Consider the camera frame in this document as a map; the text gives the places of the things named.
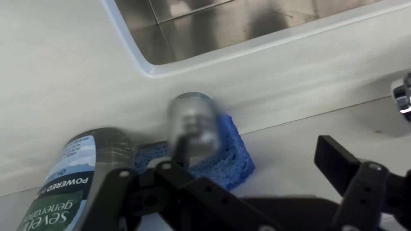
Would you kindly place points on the blue sponge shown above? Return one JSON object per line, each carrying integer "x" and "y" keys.
{"x": 231, "y": 167}

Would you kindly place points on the stainless steel sink basin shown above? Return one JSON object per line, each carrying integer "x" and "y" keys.
{"x": 170, "y": 37}

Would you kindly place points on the green cap dish soap bottle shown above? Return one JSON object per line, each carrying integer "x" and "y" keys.
{"x": 66, "y": 196}

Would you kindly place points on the chrome sink stopper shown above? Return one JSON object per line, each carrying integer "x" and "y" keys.
{"x": 196, "y": 115}

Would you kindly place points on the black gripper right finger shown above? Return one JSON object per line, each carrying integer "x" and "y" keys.
{"x": 368, "y": 189}

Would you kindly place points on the chrome kitchen faucet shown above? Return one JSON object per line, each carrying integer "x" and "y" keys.
{"x": 401, "y": 94}

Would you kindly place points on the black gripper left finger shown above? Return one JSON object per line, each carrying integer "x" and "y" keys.
{"x": 183, "y": 201}

